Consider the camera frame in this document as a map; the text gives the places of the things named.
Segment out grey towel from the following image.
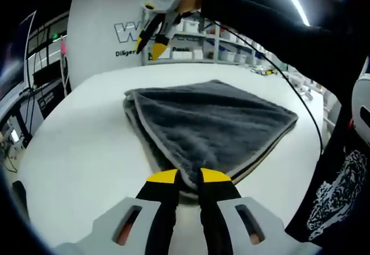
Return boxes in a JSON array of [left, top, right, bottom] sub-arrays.
[[123, 79, 299, 199]]

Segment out standing display screen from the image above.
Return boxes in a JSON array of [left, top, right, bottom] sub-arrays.
[[18, 10, 38, 91]]

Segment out black cabinet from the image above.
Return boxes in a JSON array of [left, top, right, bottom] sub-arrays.
[[36, 78, 69, 120]]

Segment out grey shelving unit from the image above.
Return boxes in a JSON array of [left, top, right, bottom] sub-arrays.
[[141, 6, 290, 66]]

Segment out person with blue mask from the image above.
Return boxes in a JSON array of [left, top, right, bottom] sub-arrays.
[[284, 104, 370, 243]]

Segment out rows of white storage boxes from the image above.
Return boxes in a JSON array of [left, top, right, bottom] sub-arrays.
[[173, 17, 278, 65]]

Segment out person's right hand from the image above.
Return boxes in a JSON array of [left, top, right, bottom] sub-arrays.
[[178, 0, 205, 17]]

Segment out black monitor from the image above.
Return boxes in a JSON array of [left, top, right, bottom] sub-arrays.
[[31, 69, 63, 87]]

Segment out spare grippers with yellow tips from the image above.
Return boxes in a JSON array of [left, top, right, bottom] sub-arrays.
[[251, 66, 280, 76]]

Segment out black cable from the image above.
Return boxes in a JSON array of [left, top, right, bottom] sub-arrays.
[[184, 10, 324, 157]]

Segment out white chest device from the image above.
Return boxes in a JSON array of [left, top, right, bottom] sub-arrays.
[[351, 74, 370, 140]]

